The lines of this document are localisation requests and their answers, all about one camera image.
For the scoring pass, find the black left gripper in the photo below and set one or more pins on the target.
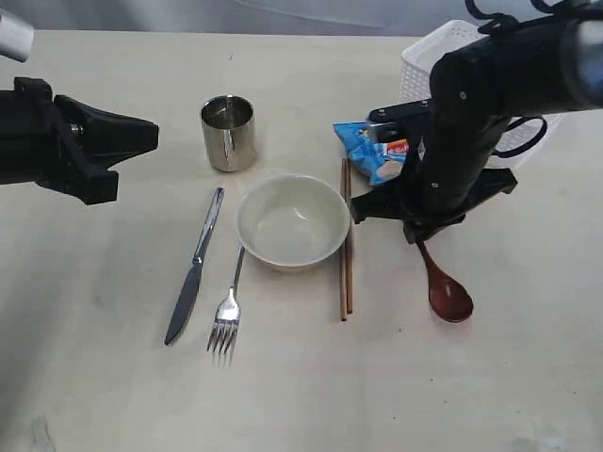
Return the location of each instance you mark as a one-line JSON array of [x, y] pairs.
[[66, 146]]

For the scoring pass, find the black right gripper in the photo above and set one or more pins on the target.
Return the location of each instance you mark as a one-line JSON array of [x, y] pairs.
[[443, 178]]

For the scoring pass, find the blue snack packet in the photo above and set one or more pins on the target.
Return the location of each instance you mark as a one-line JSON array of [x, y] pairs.
[[380, 162]]

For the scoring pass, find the wooden chopstick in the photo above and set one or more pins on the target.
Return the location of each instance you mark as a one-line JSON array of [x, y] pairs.
[[348, 243], [343, 251]]

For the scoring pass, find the dark red wooden spoon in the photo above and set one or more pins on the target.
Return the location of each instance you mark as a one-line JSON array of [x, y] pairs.
[[447, 297]]

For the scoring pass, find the stainless steel cup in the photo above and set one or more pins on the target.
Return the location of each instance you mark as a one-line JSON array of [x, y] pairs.
[[229, 133]]

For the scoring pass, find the grey ceramic bowl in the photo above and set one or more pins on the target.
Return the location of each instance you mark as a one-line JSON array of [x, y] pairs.
[[292, 222]]

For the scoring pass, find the metal cutlery handle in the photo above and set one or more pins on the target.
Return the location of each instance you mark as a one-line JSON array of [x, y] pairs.
[[190, 288], [227, 316]]

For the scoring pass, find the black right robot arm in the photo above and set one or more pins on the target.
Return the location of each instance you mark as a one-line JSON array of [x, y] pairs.
[[516, 72]]

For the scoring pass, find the white perforated plastic basket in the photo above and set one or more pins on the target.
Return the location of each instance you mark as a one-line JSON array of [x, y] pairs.
[[416, 66]]

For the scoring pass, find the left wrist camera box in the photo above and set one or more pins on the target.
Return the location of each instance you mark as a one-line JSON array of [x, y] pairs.
[[16, 37]]

